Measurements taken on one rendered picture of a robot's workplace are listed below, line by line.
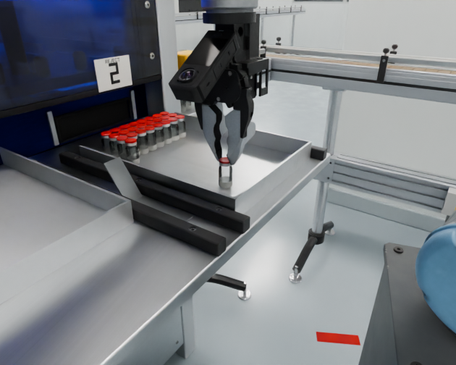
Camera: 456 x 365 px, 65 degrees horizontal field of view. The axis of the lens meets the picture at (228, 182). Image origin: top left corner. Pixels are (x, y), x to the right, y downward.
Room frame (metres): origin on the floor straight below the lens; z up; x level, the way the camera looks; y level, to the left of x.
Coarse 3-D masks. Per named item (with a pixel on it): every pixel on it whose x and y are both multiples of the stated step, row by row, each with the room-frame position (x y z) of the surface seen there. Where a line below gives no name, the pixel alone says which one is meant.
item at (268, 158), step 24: (192, 120) 0.79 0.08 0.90; (168, 144) 0.70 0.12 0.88; (192, 144) 0.70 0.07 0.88; (264, 144) 0.68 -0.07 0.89; (288, 144) 0.65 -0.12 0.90; (144, 168) 0.51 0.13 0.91; (168, 168) 0.58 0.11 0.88; (192, 168) 0.58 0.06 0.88; (216, 168) 0.58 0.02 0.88; (240, 168) 0.58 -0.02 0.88; (264, 168) 0.58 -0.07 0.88; (288, 168) 0.55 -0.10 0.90; (192, 192) 0.45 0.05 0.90; (216, 192) 0.43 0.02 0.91; (240, 192) 0.49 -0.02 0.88; (264, 192) 0.48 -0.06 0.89
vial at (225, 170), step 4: (220, 164) 0.50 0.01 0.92; (224, 164) 0.50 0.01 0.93; (228, 164) 0.50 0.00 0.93; (220, 168) 0.50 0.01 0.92; (224, 168) 0.50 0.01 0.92; (228, 168) 0.50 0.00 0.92; (220, 172) 0.50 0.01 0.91; (224, 172) 0.50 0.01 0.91; (228, 172) 0.50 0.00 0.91; (220, 176) 0.50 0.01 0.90; (224, 176) 0.50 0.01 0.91; (228, 176) 0.50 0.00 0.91; (220, 180) 0.50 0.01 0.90; (224, 180) 0.50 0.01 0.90; (228, 180) 0.50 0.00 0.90; (220, 184) 0.50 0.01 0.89; (224, 184) 0.50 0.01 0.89; (228, 184) 0.50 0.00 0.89
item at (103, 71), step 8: (120, 56) 0.75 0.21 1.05; (128, 56) 0.76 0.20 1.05; (96, 64) 0.70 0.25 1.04; (104, 64) 0.71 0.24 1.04; (120, 64) 0.74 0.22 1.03; (128, 64) 0.76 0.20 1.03; (96, 72) 0.70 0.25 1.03; (104, 72) 0.71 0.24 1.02; (120, 72) 0.74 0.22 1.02; (128, 72) 0.76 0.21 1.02; (104, 80) 0.71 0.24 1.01; (120, 80) 0.74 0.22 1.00; (128, 80) 0.76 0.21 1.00; (104, 88) 0.71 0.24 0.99; (112, 88) 0.72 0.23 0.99
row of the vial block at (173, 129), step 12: (168, 120) 0.71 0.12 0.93; (180, 120) 0.73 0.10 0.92; (144, 132) 0.64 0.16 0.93; (156, 132) 0.68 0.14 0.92; (168, 132) 0.70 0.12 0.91; (180, 132) 0.73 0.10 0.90; (120, 144) 0.61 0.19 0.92; (144, 144) 0.64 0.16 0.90; (156, 144) 0.68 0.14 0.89; (120, 156) 0.60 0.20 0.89
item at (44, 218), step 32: (32, 160) 0.54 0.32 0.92; (0, 192) 0.49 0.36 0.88; (32, 192) 0.49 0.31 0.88; (64, 192) 0.49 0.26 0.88; (96, 192) 0.44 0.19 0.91; (0, 224) 0.40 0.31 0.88; (32, 224) 0.40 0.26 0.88; (64, 224) 0.40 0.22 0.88; (96, 224) 0.36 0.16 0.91; (128, 224) 0.40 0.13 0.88; (0, 256) 0.33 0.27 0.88; (32, 256) 0.30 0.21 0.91; (64, 256) 0.32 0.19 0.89; (0, 288) 0.27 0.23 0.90
